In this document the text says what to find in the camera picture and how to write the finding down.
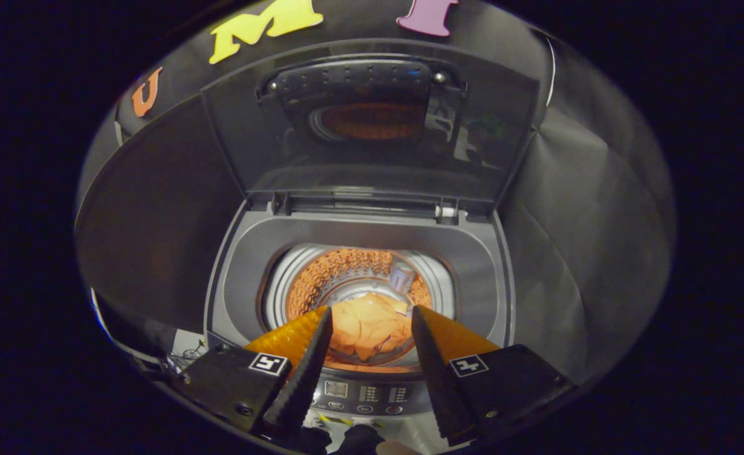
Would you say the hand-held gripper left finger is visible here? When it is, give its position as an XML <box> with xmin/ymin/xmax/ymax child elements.
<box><xmin>179</xmin><ymin>306</ymin><xmax>334</xmax><ymax>438</ymax></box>

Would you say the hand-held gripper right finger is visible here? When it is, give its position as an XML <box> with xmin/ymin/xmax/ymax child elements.
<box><xmin>411</xmin><ymin>306</ymin><xmax>575</xmax><ymax>447</ymax></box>

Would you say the orange polo shirt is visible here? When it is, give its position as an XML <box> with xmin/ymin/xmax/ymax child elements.
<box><xmin>329</xmin><ymin>293</ymin><xmax>414</xmax><ymax>363</ymax></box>

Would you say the grey washing machine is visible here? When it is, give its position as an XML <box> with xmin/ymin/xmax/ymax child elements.
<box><xmin>205</xmin><ymin>193</ymin><xmax>518</xmax><ymax>438</ymax></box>

